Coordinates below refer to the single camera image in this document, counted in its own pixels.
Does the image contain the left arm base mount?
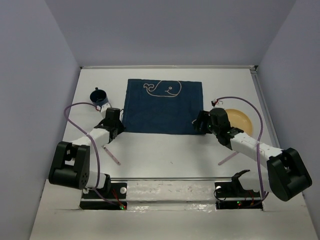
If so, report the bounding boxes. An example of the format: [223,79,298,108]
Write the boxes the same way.
[79,181,128,211]

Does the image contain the pink handled knife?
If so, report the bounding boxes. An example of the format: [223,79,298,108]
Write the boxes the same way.
[218,151,238,166]

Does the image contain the tan wooden plate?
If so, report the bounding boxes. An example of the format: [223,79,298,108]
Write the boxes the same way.
[225,108,253,136]

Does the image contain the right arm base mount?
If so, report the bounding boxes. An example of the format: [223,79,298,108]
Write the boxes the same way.
[213,169,263,210]

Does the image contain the dark blue mug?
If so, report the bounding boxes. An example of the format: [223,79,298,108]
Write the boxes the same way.
[89,87,109,107]

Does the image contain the pink handled fork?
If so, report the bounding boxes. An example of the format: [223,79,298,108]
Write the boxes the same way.
[102,145,121,166]

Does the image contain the metal rail at table front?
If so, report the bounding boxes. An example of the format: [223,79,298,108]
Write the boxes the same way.
[111,176,232,182]

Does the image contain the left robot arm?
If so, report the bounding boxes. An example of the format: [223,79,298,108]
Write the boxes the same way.
[48,107,125,198]

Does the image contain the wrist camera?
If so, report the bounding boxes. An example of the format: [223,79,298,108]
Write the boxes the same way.
[95,102,112,116]
[211,99,223,107]

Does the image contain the blue whale cloth placemat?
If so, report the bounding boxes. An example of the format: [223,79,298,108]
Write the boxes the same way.
[122,79,204,135]

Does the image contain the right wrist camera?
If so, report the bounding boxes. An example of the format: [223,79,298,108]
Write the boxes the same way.
[211,99,223,107]

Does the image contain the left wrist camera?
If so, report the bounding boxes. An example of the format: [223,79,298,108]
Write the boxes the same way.
[95,102,112,116]

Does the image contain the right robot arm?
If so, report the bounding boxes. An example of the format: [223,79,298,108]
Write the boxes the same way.
[192,108,313,202]

